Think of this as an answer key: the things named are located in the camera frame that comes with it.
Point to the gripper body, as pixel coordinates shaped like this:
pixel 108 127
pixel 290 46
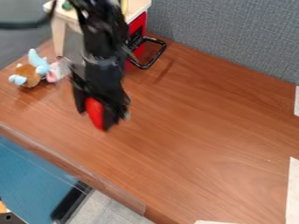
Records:
pixel 102 77

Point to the toy stove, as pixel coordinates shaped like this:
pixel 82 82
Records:
pixel 139 32

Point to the blue and brown plush animal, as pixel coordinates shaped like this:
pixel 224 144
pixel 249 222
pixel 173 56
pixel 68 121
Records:
pixel 34 71

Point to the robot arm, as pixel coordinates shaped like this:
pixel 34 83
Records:
pixel 103 32

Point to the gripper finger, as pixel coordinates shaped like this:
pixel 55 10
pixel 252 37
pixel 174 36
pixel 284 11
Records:
pixel 79 99
pixel 115 115

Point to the red toy strawberry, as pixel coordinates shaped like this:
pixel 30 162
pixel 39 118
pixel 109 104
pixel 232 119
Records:
pixel 95 112

